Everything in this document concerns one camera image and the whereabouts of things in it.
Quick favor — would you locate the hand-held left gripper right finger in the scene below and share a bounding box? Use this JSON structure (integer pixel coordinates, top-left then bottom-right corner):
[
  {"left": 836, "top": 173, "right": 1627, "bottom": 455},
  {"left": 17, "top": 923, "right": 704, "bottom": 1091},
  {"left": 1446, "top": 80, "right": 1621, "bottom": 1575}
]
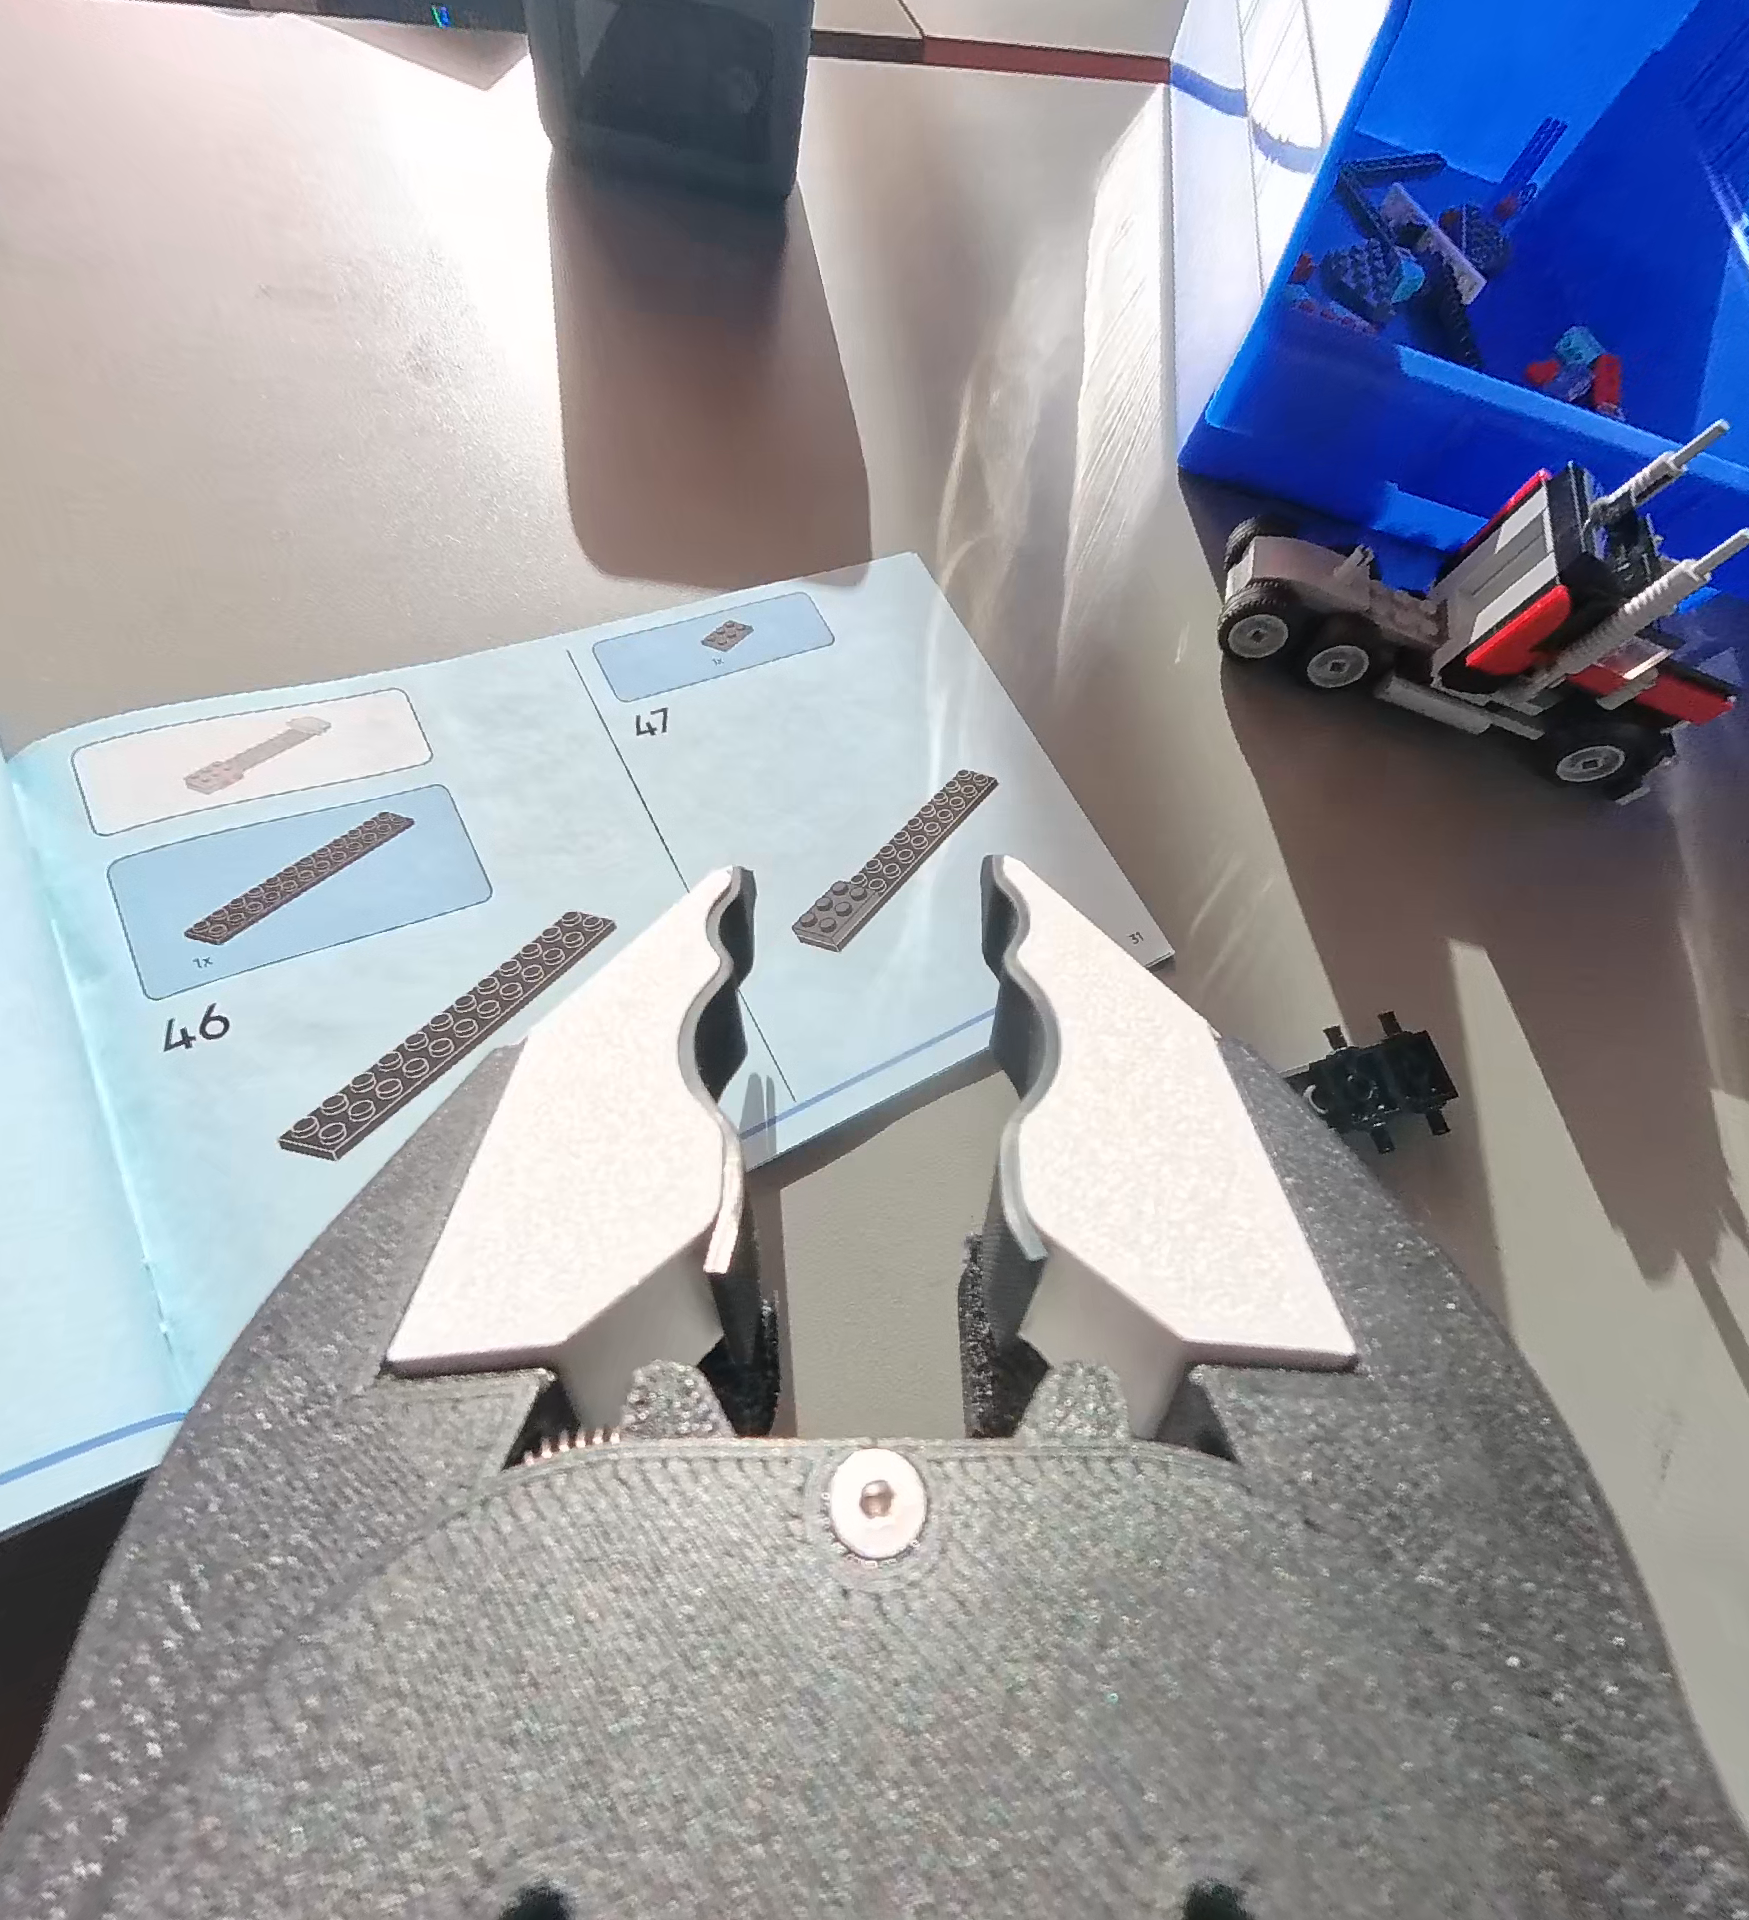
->
[{"left": 957, "top": 852, "right": 1362, "bottom": 1443}]

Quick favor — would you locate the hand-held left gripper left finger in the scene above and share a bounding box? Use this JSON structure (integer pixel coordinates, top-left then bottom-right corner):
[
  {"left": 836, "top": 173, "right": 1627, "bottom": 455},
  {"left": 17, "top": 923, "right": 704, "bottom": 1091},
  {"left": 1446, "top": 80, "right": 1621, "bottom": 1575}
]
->
[{"left": 382, "top": 864, "right": 785, "bottom": 1435}]

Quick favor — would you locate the grey desk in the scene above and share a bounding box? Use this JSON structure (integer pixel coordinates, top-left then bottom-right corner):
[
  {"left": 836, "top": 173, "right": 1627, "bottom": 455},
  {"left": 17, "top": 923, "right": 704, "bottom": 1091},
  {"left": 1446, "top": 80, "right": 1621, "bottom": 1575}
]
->
[{"left": 0, "top": 0, "right": 1749, "bottom": 1726}]

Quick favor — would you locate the small black brick piece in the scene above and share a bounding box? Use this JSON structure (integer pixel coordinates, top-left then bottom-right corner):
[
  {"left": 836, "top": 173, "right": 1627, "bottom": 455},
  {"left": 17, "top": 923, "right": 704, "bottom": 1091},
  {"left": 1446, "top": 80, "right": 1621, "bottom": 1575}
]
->
[{"left": 1282, "top": 1012, "right": 1460, "bottom": 1154}]

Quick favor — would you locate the light blue instruction booklet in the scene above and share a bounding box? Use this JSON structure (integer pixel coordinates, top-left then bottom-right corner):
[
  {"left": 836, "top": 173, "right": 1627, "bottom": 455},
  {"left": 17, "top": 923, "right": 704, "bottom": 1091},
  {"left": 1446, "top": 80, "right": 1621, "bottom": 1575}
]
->
[{"left": 0, "top": 553, "right": 1176, "bottom": 1577}]

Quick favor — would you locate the red black toy brick truck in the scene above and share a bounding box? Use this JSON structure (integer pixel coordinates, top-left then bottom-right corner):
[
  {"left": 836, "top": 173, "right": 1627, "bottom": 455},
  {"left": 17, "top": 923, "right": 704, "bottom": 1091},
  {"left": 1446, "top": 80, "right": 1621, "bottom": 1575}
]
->
[{"left": 1214, "top": 419, "right": 1749, "bottom": 804}]

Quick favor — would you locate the blue plastic parts bin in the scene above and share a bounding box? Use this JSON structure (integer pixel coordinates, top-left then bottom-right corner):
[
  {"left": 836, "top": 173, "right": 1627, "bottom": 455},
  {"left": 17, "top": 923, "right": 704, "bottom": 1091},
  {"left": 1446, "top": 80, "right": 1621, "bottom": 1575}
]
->
[{"left": 1170, "top": 0, "right": 1749, "bottom": 721}]

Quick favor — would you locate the pile of toy bricks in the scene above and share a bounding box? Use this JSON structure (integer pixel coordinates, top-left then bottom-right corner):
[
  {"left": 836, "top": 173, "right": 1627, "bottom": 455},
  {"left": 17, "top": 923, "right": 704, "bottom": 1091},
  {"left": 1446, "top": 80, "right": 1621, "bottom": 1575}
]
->
[{"left": 1293, "top": 127, "right": 1633, "bottom": 422}]

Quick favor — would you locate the black cube device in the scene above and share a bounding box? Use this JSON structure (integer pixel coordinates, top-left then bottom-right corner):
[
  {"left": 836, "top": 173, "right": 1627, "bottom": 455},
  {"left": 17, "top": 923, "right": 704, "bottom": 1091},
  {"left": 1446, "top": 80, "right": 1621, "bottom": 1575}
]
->
[{"left": 521, "top": 0, "right": 816, "bottom": 207}]

